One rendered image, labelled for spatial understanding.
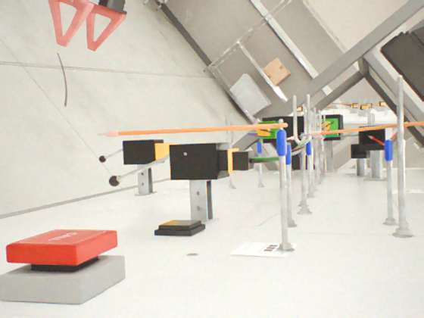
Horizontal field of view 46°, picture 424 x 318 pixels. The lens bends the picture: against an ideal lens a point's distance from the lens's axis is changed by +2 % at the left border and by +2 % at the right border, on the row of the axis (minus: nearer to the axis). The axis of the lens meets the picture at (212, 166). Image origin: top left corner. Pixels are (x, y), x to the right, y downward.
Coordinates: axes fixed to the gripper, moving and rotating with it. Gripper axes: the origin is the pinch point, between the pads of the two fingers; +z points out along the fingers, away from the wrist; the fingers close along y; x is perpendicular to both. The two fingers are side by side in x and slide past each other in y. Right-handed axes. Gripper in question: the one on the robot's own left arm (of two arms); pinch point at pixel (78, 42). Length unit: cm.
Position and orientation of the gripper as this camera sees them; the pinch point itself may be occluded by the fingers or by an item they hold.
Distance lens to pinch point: 84.0
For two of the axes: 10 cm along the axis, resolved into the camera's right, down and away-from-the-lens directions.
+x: -9.1, -3.8, 1.5
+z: -3.4, 9.1, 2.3
